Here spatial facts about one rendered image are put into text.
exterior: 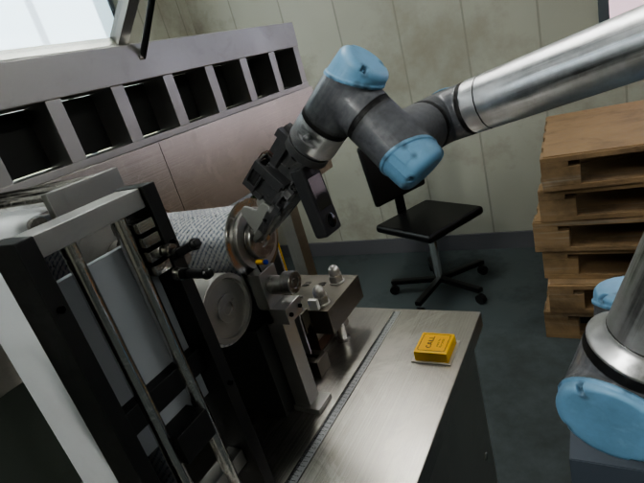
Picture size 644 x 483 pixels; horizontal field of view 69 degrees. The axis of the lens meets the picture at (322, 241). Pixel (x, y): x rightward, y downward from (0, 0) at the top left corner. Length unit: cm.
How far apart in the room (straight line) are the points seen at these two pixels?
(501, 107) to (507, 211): 277
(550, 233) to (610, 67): 176
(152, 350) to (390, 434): 46
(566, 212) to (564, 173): 18
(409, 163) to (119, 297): 37
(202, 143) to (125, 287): 76
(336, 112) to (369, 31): 275
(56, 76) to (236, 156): 50
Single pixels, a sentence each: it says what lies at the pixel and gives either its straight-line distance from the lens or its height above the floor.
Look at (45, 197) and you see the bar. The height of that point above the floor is 145.
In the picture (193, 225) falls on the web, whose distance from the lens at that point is 90.
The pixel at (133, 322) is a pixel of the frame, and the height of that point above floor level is 130.
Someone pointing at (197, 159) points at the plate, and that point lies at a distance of 125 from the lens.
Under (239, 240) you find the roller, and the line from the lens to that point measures 83.
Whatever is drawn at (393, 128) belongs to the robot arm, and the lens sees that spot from 61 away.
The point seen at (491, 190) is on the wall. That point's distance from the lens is 338.
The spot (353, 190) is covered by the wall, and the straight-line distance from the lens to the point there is 367.
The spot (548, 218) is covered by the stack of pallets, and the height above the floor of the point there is 62.
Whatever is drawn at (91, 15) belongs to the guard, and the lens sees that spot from 114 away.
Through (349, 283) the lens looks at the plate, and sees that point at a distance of 110.
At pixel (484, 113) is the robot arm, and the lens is 68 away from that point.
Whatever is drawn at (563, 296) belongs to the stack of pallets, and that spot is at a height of 24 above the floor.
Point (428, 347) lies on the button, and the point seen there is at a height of 92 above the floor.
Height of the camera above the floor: 151
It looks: 20 degrees down
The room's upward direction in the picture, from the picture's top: 16 degrees counter-clockwise
